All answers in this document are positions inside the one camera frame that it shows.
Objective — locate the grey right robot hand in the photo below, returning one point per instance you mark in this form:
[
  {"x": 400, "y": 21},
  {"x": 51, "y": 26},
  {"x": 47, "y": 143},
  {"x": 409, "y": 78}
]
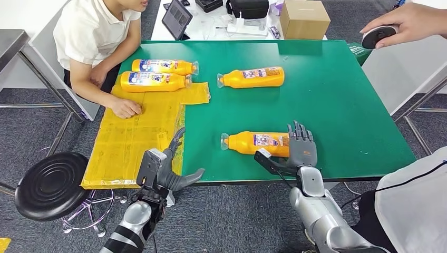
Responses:
[{"x": 303, "y": 150}]

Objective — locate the person's left hand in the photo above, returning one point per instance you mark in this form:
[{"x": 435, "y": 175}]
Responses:
[{"x": 98, "y": 75}]

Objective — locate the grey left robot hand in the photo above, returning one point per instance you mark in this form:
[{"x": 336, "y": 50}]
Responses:
[{"x": 167, "y": 176}]

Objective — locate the person's hand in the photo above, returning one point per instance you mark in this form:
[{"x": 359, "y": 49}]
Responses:
[{"x": 415, "y": 19}]

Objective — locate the person's right hand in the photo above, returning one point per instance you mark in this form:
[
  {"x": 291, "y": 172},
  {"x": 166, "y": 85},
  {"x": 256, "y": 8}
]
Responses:
[{"x": 125, "y": 108}]

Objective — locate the orange plastic bottle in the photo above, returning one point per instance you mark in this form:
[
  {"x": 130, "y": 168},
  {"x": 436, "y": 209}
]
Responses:
[
  {"x": 244, "y": 145},
  {"x": 153, "y": 85},
  {"x": 164, "y": 68},
  {"x": 255, "y": 82}
]

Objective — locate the round black white device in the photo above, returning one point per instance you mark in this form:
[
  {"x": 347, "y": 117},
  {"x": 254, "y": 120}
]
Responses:
[{"x": 379, "y": 35}]

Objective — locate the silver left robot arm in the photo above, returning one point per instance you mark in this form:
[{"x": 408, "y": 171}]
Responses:
[{"x": 134, "y": 220}]

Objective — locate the person's left forearm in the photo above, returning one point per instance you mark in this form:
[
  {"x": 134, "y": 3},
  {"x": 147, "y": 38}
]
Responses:
[{"x": 125, "y": 43}]

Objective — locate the yellow taped cardboard mat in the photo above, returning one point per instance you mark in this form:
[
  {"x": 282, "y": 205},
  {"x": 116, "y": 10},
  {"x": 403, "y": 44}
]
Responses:
[{"x": 132, "y": 146}]

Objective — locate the person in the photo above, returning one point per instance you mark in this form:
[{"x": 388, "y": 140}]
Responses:
[
  {"x": 90, "y": 31},
  {"x": 415, "y": 209}
]

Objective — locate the green bin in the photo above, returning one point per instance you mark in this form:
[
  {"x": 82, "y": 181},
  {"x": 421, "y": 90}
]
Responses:
[{"x": 358, "y": 54}]

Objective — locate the stainless steel table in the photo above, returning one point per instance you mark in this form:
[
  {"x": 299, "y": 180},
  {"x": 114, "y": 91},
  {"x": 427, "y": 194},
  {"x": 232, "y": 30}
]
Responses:
[{"x": 10, "y": 42}]

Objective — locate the dark tablet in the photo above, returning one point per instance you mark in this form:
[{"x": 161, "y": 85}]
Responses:
[{"x": 176, "y": 19}]

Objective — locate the black round stool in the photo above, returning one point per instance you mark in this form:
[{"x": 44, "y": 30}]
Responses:
[{"x": 52, "y": 187}]

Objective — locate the brown cardboard box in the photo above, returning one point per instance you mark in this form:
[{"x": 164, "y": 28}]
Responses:
[{"x": 303, "y": 22}]

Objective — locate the purple packet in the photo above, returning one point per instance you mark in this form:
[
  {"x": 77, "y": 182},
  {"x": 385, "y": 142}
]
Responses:
[{"x": 275, "y": 33}]

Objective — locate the black tray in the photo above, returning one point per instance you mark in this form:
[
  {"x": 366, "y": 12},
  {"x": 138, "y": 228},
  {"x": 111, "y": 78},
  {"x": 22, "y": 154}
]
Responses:
[{"x": 209, "y": 4}]

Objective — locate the white power strip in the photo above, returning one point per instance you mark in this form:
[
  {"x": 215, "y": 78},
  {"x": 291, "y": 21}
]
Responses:
[{"x": 246, "y": 30}]

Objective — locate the translucent plastic bag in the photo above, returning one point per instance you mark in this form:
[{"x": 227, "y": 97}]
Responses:
[{"x": 277, "y": 7}]

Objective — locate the black bag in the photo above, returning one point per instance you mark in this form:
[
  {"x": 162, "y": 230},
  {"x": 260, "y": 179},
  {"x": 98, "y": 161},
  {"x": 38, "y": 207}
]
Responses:
[{"x": 248, "y": 8}]

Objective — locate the yellow floor object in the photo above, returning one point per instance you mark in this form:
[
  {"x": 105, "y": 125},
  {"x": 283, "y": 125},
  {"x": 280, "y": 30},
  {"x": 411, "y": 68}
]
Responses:
[{"x": 4, "y": 244}]

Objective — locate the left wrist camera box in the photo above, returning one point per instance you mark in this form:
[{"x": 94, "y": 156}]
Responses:
[{"x": 150, "y": 167}]

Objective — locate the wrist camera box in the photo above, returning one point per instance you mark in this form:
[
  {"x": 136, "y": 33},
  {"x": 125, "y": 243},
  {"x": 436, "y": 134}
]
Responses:
[
  {"x": 270, "y": 162},
  {"x": 150, "y": 167}
]

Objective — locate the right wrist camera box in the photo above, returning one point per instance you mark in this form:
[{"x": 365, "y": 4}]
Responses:
[{"x": 270, "y": 162}]

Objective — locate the steel table frame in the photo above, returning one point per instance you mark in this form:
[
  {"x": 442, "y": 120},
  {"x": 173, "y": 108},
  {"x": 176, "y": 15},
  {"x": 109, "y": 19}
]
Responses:
[{"x": 419, "y": 104}]

